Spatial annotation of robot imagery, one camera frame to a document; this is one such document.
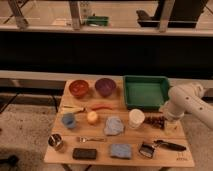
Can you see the small metal cup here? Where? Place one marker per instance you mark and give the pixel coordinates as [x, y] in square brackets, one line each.
[55, 141]

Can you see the black handled peeler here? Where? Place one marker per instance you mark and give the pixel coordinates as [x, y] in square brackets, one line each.
[169, 145]

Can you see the black rectangular block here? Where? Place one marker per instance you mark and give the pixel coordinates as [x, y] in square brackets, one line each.
[82, 153]

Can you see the red chili pepper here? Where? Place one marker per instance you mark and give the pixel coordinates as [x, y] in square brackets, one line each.
[99, 107]

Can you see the orange bowl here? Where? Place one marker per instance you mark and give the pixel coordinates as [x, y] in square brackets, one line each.
[79, 88]

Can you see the yellow banana peel toy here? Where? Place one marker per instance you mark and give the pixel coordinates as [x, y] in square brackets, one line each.
[73, 110]

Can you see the metal fork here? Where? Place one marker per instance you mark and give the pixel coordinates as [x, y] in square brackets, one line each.
[85, 139]

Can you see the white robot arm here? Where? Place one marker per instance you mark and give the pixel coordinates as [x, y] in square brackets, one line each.
[187, 98]

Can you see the blue sponge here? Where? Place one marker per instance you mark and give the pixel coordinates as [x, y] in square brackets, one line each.
[122, 151]

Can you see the yellow round fruit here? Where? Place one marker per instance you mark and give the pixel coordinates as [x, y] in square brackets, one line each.
[92, 117]

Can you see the green plastic tray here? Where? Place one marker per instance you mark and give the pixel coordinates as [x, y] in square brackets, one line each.
[145, 92]

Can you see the white plastic cup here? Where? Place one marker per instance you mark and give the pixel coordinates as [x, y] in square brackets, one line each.
[136, 118]

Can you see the purple bowl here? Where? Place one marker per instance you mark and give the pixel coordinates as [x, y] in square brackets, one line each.
[105, 86]

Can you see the wooden table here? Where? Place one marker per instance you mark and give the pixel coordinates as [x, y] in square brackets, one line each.
[161, 157]

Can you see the crumpled blue cloth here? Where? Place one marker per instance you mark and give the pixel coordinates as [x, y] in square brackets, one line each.
[114, 126]

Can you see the dark red grape bunch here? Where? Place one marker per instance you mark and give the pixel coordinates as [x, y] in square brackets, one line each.
[156, 121]

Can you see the green object on shelf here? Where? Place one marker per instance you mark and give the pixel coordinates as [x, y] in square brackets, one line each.
[97, 20]

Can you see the blue plastic cup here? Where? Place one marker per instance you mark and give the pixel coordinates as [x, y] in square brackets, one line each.
[69, 120]

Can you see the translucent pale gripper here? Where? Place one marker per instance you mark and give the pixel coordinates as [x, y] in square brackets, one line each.
[170, 127]

